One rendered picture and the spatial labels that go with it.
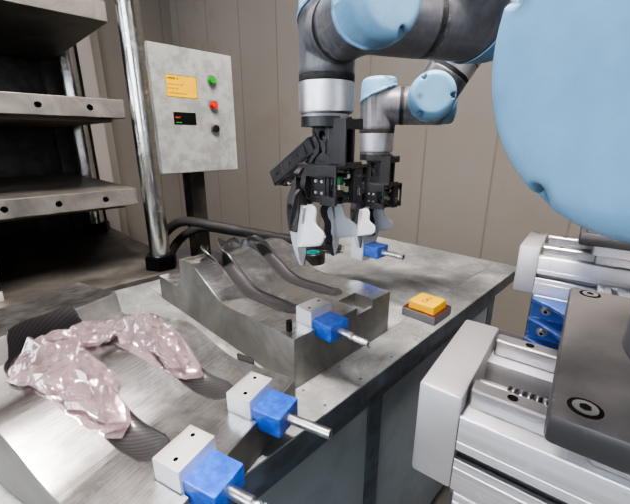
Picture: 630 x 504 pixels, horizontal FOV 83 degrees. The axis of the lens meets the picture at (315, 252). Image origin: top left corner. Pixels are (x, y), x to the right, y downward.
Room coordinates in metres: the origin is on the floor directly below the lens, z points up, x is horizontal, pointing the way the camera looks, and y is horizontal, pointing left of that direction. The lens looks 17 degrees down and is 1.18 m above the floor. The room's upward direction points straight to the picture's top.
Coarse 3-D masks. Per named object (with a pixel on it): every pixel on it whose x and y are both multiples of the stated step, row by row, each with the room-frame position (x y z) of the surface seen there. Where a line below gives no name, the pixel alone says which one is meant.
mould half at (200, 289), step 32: (192, 256) 0.76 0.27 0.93; (256, 256) 0.79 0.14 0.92; (288, 256) 0.83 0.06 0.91; (192, 288) 0.71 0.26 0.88; (224, 288) 0.67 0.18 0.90; (288, 288) 0.69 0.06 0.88; (352, 288) 0.68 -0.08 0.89; (224, 320) 0.62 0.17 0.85; (256, 320) 0.55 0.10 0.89; (352, 320) 0.58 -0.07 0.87; (384, 320) 0.66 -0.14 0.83; (256, 352) 0.55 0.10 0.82; (288, 352) 0.49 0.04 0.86; (320, 352) 0.52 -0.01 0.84; (352, 352) 0.58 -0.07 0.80
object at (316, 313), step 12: (312, 300) 0.56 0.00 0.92; (324, 300) 0.56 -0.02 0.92; (300, 312) 0.54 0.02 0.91; (312, 312) 0.52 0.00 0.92; (324, 312) 0.54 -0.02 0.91; (312, 324) 0.52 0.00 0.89; (324, 324) 0.50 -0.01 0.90; (336, 324) 0.50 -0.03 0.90; (324, 336) 0.50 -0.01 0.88; (336, 336) 0.50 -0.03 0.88; (348, 336) 0.49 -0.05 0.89
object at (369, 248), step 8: (352, 240) 0.83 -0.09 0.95; (368, 240) 0.83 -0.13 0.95; (352, 248) 0.83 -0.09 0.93; (360, 248) 0.82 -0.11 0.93; (368, 248) 0.80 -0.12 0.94; (376, 248) 0.79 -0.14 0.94; (384, 248) 0.80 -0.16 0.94; (352, 256) 0.83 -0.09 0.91; (360, 256) 0.82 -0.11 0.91; (368, 256) 0.80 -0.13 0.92; (376, 256) 0.79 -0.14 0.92; (392, 256) 0.78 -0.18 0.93; (400, 256) 0.76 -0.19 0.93
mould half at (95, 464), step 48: (96, 288) 0.63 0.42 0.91; (0, 336) 0.46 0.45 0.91; (192, 336) 0.50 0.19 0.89; (0, 384) 0.40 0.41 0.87; (144, 384) 0.40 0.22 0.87; (288, 384) 0.42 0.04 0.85; (0, 432) 0.30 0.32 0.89; (48, 432) 0.31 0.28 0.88; (240, 432) 0.34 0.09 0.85; (0, 480) 0.31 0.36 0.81; (48, 480) 0.27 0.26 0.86; (96, 480) 0.27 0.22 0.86; (144, 480) 0.27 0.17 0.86
